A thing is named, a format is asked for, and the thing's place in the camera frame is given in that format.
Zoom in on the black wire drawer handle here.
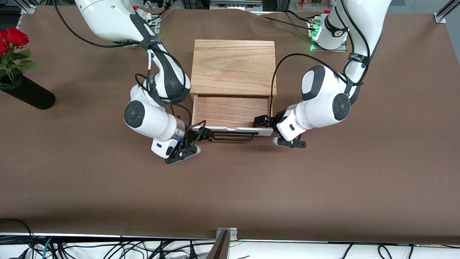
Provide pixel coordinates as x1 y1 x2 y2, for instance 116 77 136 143
210 131 259 141

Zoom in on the wooden drawer with white front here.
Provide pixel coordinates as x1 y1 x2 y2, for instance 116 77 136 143
191 94 274 136

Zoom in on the light wooden drawer cabinet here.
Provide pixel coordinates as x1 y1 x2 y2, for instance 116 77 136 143
190 40 277 97

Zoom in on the brown table cover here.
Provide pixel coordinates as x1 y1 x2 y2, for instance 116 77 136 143
0 5 460 245

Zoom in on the grey background device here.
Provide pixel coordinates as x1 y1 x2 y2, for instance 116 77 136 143
210 0 263 11

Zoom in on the orange background object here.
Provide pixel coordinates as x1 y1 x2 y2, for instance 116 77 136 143
296 0 326 10

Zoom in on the black cylindrical vase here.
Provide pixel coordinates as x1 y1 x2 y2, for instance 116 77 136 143
0 74 56 110

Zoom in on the red artificial rose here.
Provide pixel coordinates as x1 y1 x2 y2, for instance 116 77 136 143
5 28 39 78
0 31 13 78

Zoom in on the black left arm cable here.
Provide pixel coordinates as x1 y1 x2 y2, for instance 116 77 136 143
270 0 371 119

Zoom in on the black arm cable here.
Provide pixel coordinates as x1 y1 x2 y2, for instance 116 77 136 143
52 0 207 144
270 0 371 119

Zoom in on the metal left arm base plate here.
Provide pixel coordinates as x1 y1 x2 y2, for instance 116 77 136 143
310 40 348 53

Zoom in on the black cable on table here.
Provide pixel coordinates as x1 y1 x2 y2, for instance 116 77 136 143
285 10 312 22
259 15 317 31

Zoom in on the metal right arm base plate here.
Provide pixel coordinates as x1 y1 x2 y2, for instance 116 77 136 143
144 11 160 35

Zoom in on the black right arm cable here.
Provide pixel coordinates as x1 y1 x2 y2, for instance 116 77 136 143
52 0 207 144

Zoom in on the black base connector cable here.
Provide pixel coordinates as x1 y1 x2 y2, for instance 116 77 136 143
146 6 176 27

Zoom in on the teal floor cable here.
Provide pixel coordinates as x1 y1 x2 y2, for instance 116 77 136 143
40 237 54 259

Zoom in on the black looped floor cable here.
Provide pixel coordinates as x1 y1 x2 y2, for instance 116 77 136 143
0 218 36 259

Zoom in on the aluminium frame profile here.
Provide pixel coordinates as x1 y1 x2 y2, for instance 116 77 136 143
20 0 38 15
434 0 460 24

